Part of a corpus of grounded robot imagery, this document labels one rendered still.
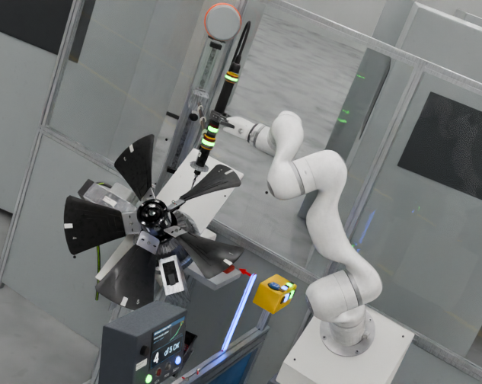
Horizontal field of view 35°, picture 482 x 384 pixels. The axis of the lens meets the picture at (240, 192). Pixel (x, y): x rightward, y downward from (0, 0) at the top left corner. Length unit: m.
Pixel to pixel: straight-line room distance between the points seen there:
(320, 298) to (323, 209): 0.27
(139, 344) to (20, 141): 3.25
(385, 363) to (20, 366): 1.98
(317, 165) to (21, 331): 2.44
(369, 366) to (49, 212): 2.13
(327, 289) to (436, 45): 3.17
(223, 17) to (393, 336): 1.52
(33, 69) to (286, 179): 3.09
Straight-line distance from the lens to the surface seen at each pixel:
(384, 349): 2.67
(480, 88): 3.13
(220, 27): 3.35
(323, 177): 2.15
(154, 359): 2.12
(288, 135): 2.19
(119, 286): 2.79
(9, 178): 5.24
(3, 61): 5.10
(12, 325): 4.24
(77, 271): 4.12
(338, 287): 2.29
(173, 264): 2.91
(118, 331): 2.04
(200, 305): 3.73
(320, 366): 2.65
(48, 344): 4.17
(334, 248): 2.23
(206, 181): 2.95
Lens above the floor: 2.29
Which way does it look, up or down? 18 degrees down
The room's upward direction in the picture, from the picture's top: 21 degrees clockwise
